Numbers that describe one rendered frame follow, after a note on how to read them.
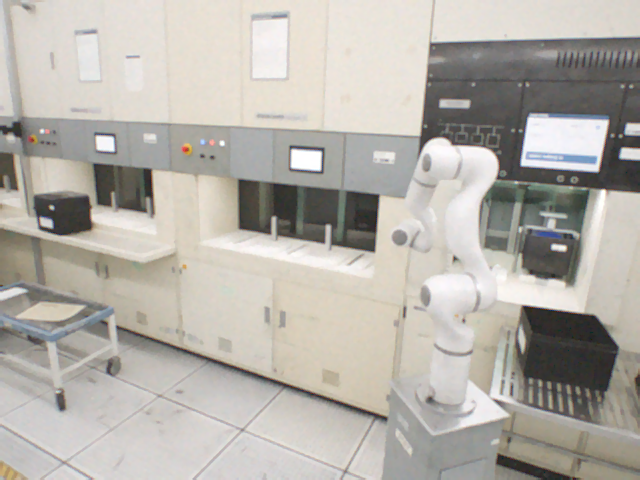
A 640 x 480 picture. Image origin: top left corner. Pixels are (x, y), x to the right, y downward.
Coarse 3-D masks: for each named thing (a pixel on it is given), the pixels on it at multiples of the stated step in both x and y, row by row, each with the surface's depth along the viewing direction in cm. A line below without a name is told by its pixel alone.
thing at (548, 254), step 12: (552, 216) 207; (564, 216) 205; (540, 228) 213; (552, 228) 210; (528, 240) 208; (540, 240) 206; (552, 240) 204; (564, 240) 202; (576, 240) 200; (528, 252) 210; (540, 252) 207; (552, 252) 205; (564, 252) 203; (528, 264) 211; (540, 264) 209; (552, 264) 206; (564, 264) 204; (552, 276) 212
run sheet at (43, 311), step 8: (40, 304) 257; (48, 304) 257; (56, 304) 258; (64, 304) 258; (24, 312) 245; (32, 312) 246; (40, 312) 246; (48, 312) 247; (56, 312) 247; (64, 312) 248; (72, 312) 249; (40, 320) 237; (48, 320) 237; (56, 320) 237
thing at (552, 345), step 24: (528, 312) 170; (552, 312) 167; (576, 312) 164; (528, 336) 149; (552, 336) 169; (576, 336) 167; (600, 336) 154; (528, 360) 148; (552, 360) 145; (576, 360) 143; (600, 360) 140; (576, 384) 145; (600, 384) 142
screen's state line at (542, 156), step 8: (528, 152) 172; (536, 152) 170; (544, 152) 169; (544, 160) 170; (552, 160) 169; (560, 160) 167; (568, 160) 166; (576, 160) 165; (584, 160) 164; (592, 160) 163
